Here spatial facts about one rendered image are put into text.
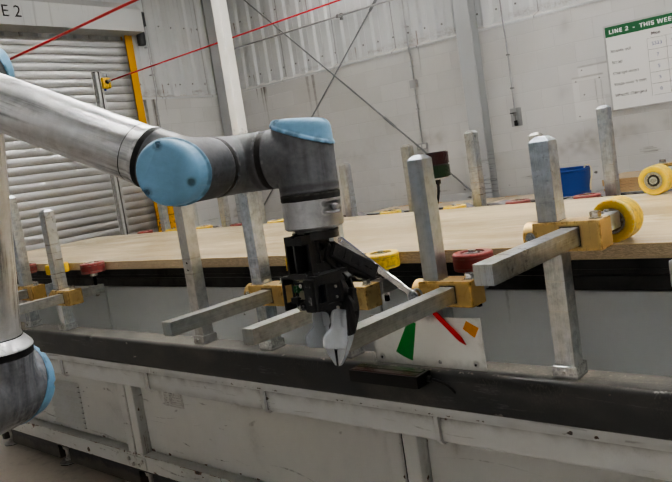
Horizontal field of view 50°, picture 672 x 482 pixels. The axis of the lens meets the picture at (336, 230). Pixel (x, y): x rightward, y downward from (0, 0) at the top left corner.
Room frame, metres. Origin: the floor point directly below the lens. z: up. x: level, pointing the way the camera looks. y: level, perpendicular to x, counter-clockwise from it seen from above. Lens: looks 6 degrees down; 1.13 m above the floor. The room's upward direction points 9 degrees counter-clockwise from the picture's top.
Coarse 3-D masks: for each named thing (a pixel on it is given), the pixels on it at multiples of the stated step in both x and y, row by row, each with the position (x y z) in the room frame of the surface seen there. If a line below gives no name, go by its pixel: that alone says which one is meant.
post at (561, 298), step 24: (528, 144) 1.19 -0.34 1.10; (552, 144) 1.18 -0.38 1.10; (552, 168) 1.17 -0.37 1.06; (552, 192) 1.17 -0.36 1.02; (552, 216) 1.17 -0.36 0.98; (552, 264) 1.18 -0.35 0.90; (552, 288) 1.18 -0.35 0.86; (552, 312) 1.19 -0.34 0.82; (576, 312) 1.19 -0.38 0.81; (552, 336) 1.19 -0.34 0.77; (576, 336) 1.18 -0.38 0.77; (576, 360) 1.17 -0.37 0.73
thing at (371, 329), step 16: (448, 288) 1.30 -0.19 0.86; (400, 304) 1.22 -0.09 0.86; (416, 304) 1.21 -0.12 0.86; (432, 304) 1.25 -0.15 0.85; (448, 304) 1.29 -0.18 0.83; (368, 320) 1.14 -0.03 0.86; (384, 320) 1.14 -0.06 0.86; (400, 320) 1.18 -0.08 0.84; (416, 320) 1.21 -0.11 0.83; (368, 336) 1.11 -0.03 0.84
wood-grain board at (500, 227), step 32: (352, 224) 2.41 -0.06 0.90; (384, 224) 2.25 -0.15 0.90; (448, 224) 1.98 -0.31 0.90; (480, 224) 1.86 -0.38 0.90; (512, 224) 1.76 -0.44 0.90; (32, 256) 3.23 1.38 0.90; (64, 256) 2.94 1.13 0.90; (96, 256) 2.70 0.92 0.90; (128, 256) 2.50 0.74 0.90; (160, 256) 2.32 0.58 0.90; (224, 256) 2.03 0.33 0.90; (416, 256) 1.56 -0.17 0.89; (448, 256) 1.51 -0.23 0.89; (576, 256) 1.32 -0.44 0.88; (608, 256) 1.28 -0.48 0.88; (640, 256) 1.24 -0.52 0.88
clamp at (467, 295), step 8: (416, 280) 1.38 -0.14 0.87; (440, 280) 1.34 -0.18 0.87; (448, 280) 1.32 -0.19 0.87; (456, 280) 1.31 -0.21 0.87; (464, 280) 1.30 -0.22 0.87; (472, 280) 1.29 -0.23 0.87; (424, 288) 1.35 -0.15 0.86; (432, 288) 1.34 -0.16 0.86; (456, 288) 1.30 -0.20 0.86; (464, 288) 1.29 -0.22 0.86; (472, 288) 1.29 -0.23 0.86; (480, 288) 1.31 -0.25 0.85; (456, 296) 1.30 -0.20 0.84; (464, 296) 1.29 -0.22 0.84; (472, 296) 1.28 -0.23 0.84; (480, 296) 1.30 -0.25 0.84; (456, 304) 1.30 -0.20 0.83; (464, 304) 1.29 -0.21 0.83; (472, 304) 1.28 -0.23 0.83
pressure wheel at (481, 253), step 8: (480, 248) 1.42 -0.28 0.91; (488, 248) 1.40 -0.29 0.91; (456, 256) 1.37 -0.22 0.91; (464, 256) 1.36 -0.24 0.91; (472, 256) 1.35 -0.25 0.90; (480, 256) 1.35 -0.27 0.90; (488, 256) 1.36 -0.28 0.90; (456, 264) 1.38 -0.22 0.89; (464, 264) 1.36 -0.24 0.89; (472, 264) 1.35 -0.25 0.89; (464, 272) 1.36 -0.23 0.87; (480, 304) 1.39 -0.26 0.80
